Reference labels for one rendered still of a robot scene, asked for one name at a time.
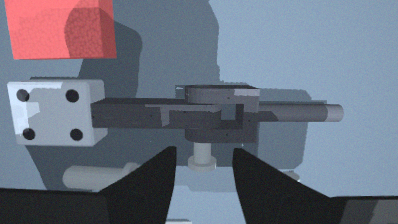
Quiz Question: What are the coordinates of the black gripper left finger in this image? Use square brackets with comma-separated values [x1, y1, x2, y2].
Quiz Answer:
[0, 146, 177, 224]

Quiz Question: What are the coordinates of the grey metal plate with four holes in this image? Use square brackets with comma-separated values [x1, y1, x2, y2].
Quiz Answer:
[7, 79, 108, 146]

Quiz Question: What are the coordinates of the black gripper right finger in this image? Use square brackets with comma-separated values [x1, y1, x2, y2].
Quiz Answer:
[232, 148, 398, 224]

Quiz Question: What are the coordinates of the grey headed pin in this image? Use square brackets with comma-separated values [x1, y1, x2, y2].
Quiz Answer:
[188, 142, 217, 172]
[283, 172, 300, 182]
[63, 162, 139, 190]

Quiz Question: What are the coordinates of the red block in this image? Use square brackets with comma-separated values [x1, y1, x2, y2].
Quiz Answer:
[4, 0, 117, 60]

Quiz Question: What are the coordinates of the dark grey flat bar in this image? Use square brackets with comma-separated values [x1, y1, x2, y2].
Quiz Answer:
[90, 98, 222, 129]

